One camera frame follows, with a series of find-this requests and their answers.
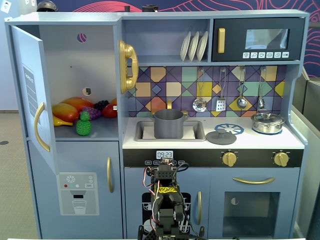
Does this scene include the blue shopping list cabinet door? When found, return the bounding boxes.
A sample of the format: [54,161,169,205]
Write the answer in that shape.
[11,24,60,177]

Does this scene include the gray toy sink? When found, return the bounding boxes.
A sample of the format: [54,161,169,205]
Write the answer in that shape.
[134,120,207,142]

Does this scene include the white toy plate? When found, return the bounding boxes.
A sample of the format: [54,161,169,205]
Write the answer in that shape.
[196,30,209,62]
[187,31,200,62]
[179,31,192,62]

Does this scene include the yellow red toy mango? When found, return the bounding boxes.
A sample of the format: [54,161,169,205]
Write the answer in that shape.
[51,102,80,123]

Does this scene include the gray plastic pot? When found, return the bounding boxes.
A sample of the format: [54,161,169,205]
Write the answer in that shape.
[149,109,189,140]

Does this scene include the gold microwave handle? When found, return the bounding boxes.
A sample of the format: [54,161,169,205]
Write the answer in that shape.
[217,27,226,54]

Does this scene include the black toy microwave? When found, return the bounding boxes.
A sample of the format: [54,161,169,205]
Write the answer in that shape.
[211,17,306,63]

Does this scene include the blue oven door with window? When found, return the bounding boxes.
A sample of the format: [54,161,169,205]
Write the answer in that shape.
[209,167,301,238]

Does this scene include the metal slotted spatula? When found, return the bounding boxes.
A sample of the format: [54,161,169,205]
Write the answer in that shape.
[215,67,227,113]

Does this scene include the gold stove knob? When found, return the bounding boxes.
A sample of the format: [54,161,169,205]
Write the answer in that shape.
[221,151,238,167]
[273,151,290,167]

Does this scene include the metal skimmer spoon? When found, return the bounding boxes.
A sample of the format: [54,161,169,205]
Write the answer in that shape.
[192,67,208,113]

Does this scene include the metal ladle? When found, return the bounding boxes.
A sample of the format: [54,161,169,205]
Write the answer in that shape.
[236,66,248,110]

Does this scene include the black round container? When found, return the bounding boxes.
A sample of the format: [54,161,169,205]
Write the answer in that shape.
[141,4,159,13]

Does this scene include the purple toy grapes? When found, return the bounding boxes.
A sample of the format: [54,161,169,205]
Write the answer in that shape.
[81,106,102,120]

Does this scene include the green toy pineapple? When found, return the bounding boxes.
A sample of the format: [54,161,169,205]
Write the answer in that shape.
[75,110,93,137]

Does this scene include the gold curved cabinet door handle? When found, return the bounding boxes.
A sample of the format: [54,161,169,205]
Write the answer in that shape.
[33,101,51,153]

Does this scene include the blue water dispenser door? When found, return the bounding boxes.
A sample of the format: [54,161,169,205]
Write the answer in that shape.
[28,140,121,239]

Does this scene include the gold fridge door handle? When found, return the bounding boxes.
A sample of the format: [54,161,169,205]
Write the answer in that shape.
[106,156,115,194]

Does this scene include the gold toy telephone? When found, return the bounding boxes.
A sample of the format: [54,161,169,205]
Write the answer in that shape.
[118,39,140,95]

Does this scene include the large orange red toy mango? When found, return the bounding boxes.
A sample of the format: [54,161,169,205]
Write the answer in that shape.
[61,96,95,112]

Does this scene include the small metal spoon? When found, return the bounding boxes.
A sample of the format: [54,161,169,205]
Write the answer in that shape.
[257,66,267,110]

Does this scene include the steel pot with lid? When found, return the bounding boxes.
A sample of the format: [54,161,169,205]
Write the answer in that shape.
[250,112,286,135]

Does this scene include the blue dishwasher door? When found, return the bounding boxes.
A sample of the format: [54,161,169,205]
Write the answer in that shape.
[124,167,210,239]

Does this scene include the white wall socket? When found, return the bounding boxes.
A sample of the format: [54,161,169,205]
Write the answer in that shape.
[0,0,13,14]

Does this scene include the dark toy grapes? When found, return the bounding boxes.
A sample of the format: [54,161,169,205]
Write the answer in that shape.
[93,100,110,111]

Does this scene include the yellow toy banana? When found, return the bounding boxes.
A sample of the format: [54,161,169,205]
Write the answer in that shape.
[53,116,74,128]

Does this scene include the gray pot lid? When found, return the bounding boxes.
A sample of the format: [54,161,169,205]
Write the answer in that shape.
[205,124,237,145]

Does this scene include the black helmet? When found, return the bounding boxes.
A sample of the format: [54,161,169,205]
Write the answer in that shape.
[36,0,59,13]

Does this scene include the blue wooden toy kitchen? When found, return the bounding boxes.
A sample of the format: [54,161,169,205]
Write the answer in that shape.
[4,9,311,240]

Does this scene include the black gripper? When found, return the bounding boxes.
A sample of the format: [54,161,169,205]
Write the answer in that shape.
[154,157,179,187]

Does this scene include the gold dishwasher door handle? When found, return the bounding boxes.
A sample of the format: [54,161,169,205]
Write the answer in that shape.
[197,191,203,225]

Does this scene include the gold oven door handle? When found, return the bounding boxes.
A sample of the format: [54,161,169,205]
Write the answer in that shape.
[232,176,276,185]

